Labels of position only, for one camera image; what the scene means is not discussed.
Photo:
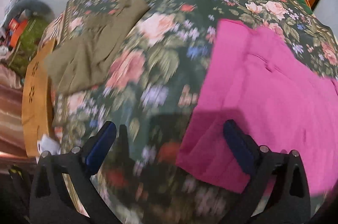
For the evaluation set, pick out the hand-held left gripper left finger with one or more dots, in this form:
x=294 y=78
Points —
x=101 y=144

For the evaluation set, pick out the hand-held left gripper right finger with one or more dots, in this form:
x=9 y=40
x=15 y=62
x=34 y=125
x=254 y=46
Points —
x=237 y=150

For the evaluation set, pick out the pink pants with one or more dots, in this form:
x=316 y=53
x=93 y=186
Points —
x=264 y=97

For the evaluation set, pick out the olive green pants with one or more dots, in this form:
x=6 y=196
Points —
x=89 y=55

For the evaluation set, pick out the wooden lap desk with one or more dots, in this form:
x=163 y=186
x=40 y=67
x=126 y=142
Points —
x=34 y=113

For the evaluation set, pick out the striped bed sheet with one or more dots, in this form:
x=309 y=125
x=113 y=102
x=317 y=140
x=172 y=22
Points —
x=54 y=28

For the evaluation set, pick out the green storage bag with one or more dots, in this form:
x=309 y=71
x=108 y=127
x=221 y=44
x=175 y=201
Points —
x=29 y=39

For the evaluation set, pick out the floral bed blanket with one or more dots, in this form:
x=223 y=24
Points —
x=163 y=28

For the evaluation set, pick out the orange box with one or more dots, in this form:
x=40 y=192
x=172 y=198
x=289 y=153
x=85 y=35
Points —
x=17 y=28

